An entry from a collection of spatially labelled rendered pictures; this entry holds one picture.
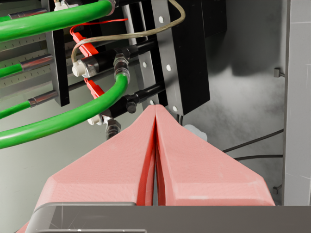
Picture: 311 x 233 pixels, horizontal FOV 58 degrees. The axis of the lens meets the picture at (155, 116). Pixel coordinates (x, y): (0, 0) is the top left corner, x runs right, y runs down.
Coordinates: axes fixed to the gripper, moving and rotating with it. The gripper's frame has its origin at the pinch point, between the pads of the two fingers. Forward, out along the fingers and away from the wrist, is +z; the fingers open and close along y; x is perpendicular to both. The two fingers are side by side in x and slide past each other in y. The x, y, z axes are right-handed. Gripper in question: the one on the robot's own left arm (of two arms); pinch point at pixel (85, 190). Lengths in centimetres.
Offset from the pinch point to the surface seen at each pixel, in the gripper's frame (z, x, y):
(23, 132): 0.7, -2.5, -7.9
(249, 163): 25.1, 22.1, 32.8
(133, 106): 18.7, 1.7, 6.1
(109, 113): 17.6, -2.0, 6.0
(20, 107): 25.7, -22.2, 8.9
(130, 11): 32.0, 2.3, -3.6
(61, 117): 2.4, 0.2, -7.6
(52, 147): 30.2, -25.0, 26.3
